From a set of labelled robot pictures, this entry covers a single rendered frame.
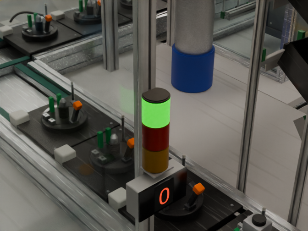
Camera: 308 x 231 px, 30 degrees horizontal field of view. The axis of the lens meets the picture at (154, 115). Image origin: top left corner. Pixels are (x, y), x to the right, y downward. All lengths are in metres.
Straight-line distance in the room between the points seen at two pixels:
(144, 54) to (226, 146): 0.92
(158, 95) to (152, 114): 0.04
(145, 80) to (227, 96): 1.13
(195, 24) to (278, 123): 0.44
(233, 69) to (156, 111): 1.33
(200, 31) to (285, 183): 0.62
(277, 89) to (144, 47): 1.27
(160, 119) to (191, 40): 1.05
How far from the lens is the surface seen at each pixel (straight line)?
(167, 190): 1.11
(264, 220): 1.24
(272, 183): 1.72
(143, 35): 0.95
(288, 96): 2.15
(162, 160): 1.05
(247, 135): 1.44
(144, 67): 0.98
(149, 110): 0.99
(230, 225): 1.40
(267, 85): 2.20
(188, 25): 2.00
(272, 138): 1.91
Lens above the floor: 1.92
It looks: 32 degrees down
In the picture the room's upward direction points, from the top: 1 degrees clockwise
